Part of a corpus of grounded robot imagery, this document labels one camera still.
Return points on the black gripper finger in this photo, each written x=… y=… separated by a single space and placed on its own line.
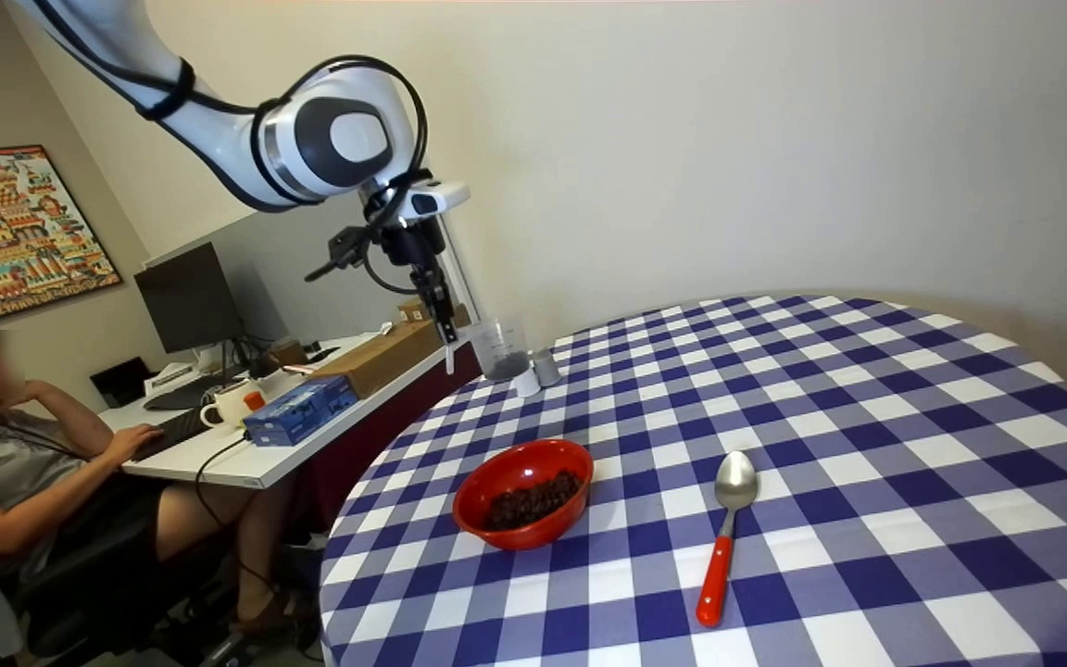
x=437 y=303

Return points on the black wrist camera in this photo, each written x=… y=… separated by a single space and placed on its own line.
x=343 y=250

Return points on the white mug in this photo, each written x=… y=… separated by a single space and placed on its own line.
x=228 y=404

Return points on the blue white checkered tablecloth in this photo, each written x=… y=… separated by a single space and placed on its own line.
x=804 y=468

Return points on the black keyboard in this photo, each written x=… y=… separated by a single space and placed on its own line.
x=168 y=435

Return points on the blue box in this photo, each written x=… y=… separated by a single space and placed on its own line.
x=298 y=408

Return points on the brown cardboard box on desk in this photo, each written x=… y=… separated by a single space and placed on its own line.
x=379 y=357

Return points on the black office chair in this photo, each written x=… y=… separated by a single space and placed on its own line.
x=54 y=594

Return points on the black computer monitor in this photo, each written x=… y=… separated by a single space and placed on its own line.
x=185 y=303

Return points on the white black Franka robot arm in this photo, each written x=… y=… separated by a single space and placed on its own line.
x=222 y=112

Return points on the white desk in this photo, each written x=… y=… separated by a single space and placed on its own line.
x=260 y=460

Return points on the colourful framed wall picture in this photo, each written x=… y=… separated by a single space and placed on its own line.
x=19 y=229

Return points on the orange bowl with dark contents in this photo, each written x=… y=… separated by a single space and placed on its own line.
x=521 y=502

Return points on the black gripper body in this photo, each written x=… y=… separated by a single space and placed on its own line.
x=415 y=229

